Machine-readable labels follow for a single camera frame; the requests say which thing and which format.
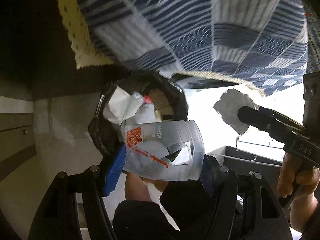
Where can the patterned blue curtain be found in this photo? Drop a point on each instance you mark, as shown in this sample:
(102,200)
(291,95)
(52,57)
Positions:
(313,34)

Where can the person's right hand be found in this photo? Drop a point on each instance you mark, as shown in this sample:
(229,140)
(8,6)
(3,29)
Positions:
(305,204)

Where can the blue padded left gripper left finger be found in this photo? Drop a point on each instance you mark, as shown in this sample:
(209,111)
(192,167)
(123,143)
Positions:
(114,171)

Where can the crushed clear plastic cup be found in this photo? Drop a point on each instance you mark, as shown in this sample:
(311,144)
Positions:
(167,151)

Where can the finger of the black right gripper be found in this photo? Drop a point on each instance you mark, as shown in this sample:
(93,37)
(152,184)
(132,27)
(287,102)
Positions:
(278,126)

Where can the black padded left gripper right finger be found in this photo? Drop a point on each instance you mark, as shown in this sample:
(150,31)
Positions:
(210,174)

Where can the red white wrapper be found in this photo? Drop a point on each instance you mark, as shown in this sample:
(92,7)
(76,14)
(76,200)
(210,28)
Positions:
(147,100)

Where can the blue patterned tablecloth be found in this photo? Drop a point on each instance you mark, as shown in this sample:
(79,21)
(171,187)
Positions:
(262,43)

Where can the black trash bin with bag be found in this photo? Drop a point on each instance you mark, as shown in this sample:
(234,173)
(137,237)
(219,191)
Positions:
(105,135)

